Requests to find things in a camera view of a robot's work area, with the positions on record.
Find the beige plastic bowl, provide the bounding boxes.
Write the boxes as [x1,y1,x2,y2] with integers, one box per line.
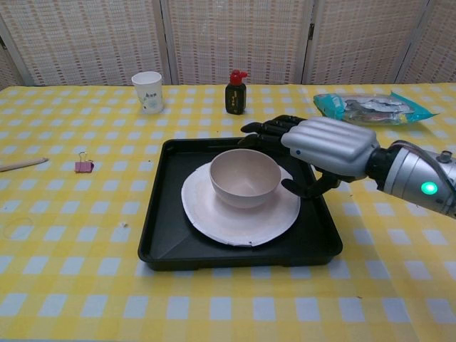
[209,149,284,209]

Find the wooden stick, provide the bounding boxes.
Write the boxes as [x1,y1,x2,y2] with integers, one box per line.
[0,157,49,173]

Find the woven bamboo folding screen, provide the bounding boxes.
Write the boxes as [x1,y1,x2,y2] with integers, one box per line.
[0,0,456,88]

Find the white paper plate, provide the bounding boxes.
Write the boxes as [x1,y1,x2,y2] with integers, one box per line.
[180,162,301,248]

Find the white paper cup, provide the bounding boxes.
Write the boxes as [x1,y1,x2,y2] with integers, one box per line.
[131,71,163,115]

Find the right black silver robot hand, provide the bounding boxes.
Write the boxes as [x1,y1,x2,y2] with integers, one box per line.
[237,114,380,199]

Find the black square plastic tray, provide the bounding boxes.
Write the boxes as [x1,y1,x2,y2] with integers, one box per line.
[138,136,344,272]

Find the teal snack packet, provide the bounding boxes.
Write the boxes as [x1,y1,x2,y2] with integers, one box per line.
[313,90,440,127]

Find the pink binder clip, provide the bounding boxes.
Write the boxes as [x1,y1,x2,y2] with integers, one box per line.
[74,151,95,175]

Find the black bottle with red cap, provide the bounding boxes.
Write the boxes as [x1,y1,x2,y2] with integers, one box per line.
[224,69,249,115]

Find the yellow white checked tablecloth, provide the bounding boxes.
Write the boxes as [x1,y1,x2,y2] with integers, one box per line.
[0,83,456,342]

